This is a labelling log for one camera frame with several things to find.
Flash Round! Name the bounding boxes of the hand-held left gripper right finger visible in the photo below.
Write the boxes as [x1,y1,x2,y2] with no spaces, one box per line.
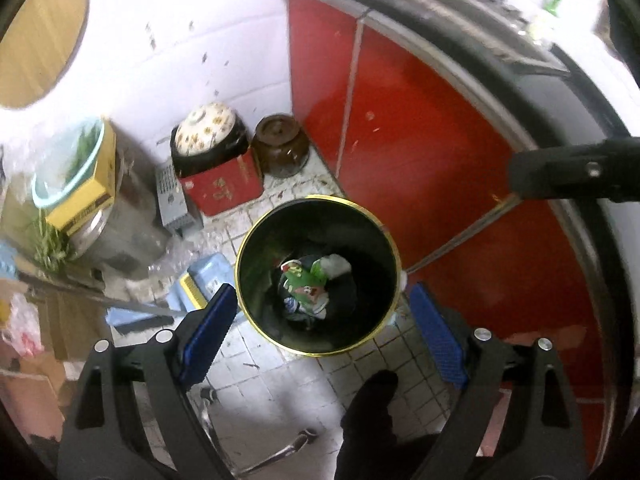
[407,282,588,480]

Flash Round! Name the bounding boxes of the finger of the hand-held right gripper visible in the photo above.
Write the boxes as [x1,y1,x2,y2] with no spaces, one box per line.
[507,136,640,204]

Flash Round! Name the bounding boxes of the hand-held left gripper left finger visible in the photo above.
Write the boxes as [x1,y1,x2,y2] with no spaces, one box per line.
[56,283,238,480]

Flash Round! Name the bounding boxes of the black trash bin gold rim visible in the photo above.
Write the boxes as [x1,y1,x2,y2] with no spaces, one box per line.
[234,194,403,356]

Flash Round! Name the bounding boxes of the blue plastic stool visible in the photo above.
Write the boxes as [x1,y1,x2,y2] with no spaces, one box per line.
[167,254,236,311]

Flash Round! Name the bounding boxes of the green snack packet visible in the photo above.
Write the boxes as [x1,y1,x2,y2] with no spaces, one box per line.
[279,257,331,318]

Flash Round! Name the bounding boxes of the person's black shoe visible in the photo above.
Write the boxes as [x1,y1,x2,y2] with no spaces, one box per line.
[334,370,401,480]

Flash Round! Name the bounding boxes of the crumpled white paper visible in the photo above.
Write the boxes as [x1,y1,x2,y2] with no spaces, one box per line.
[320,254,351,278]

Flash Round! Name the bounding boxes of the red kitchen cabinet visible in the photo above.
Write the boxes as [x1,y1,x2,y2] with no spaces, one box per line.
[285,0,616,466]

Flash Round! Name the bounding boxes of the large metal pot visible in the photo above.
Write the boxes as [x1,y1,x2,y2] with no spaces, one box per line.
[70,150,171,273]

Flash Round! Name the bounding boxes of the grey perforated metal box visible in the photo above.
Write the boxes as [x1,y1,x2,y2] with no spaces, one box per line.
[156,162,203,233]

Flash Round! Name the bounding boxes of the metal stand leg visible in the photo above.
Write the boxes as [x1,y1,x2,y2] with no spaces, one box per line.
[240,427,320,476]

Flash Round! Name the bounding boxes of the red square box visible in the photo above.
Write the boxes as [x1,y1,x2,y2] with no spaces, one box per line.
[177,147,265,217]

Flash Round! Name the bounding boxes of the white bottle green cap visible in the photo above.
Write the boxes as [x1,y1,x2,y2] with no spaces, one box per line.
[532,0,563,36]

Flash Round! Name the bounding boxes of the green leafy vegetables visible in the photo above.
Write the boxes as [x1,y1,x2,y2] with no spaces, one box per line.
[27,210,76,271]

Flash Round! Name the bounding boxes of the brown cardboard box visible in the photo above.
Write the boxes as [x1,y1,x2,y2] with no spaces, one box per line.
[0,350,68,441]

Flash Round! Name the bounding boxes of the yellow cardboard box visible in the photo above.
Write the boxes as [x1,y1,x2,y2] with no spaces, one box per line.
[45,117,118,236]

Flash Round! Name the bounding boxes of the crumpled plastic bag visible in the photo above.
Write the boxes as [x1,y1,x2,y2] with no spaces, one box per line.
[0,292,43,356]

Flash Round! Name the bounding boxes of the brown glazed jar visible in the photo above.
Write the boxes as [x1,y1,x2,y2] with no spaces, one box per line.
[250,114,311,178]

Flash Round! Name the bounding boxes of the floral ceramic pot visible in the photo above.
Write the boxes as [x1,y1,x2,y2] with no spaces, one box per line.
[171,102,251,178]

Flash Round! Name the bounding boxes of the teal plastic basin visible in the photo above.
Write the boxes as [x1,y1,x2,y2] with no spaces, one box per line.
[31,116,107,209]

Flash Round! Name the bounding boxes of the round wooden board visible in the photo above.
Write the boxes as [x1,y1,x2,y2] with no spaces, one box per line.
[0,0,91,109]

